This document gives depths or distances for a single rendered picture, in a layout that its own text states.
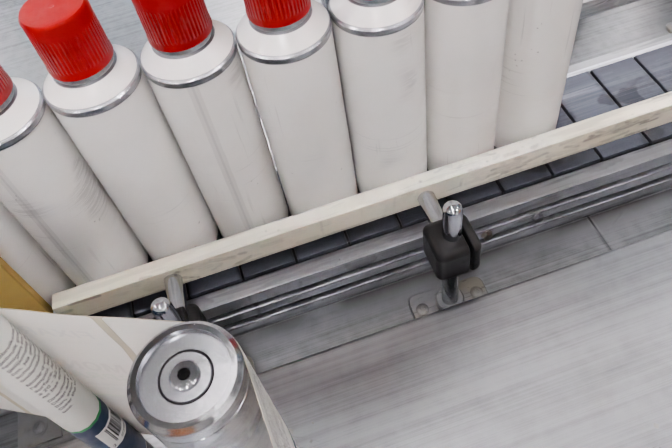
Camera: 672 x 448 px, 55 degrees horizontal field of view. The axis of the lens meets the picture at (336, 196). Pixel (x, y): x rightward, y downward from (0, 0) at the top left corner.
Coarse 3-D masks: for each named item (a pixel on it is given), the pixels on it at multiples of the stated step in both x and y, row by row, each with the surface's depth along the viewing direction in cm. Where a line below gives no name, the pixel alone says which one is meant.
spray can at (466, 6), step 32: (448, 0) 34; (480, 0) 34; (448, 32) 36; (480, 32) 36; (448, 64) 38; (480, 64) 38; (448, 96) 40; (480, 96) 40; (448, 128) 42; (480, 128) 42; (448, 160) 45
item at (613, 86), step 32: (608, 64) 52; (640, 64) 52; (576, 96) 50; (608, 96) 50; (640, 96) 50; (576, 160) 47; (480, 192) 46; (384, 224) 45; (288, 256) 45; (192, 288) 44
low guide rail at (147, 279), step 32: (576, 128) 44; (608, 128) 44; (640, 128) 45; (480, 160) 43; (512, 160) 43; (544, 160) 45; (384, 192) 43; (416, 192) 43; (448, 192) 44; (288, 224) 42; (320, 224) 42; (352, 224) 43; (192, 256) 42; (224, 256) 42; (256, 256) 43; (96, 288) 41; (128, 288) 41; (160, 288) 42
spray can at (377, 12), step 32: (352, 0) 34; (384, 0) 33; (416, 0) 34; (352, 32) 34; (384, 32) 33; (416, 32) 35; (352, 64) 36; (384, 64) 35; (416, 64) 36; (352, 96) 38; (384, 96) 37; (416, 96) 38; (352, 128) 41; (384, 128) 39; (416, 128) 40; (384, 160) 42; (416, 160) 43
